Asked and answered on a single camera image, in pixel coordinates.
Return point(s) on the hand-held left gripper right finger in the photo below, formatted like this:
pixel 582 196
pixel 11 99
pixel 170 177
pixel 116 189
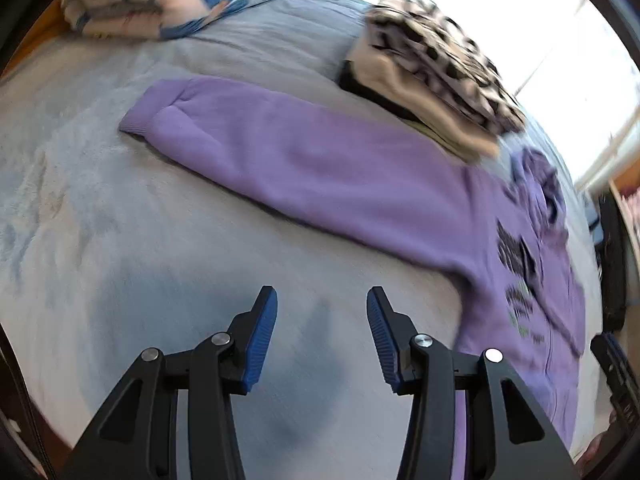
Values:
pixel 382 340

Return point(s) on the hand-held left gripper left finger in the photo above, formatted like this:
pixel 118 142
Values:
pixel 260 340

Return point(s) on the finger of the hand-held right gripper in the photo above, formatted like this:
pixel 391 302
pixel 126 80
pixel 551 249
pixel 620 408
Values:
pixel 612 375

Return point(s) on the purple sweatshirt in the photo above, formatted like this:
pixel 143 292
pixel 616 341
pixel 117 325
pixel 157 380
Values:
pixel 325 170

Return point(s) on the black bag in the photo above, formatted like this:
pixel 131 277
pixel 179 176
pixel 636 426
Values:
pixel 612 270

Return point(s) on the wooden shelf unit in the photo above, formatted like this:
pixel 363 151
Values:
pixel 631 210

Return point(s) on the grey bed blanket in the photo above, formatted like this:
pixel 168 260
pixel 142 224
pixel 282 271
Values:
pixel 125 235

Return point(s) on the black white patterned folded garment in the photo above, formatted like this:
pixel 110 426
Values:
pixel 440 55

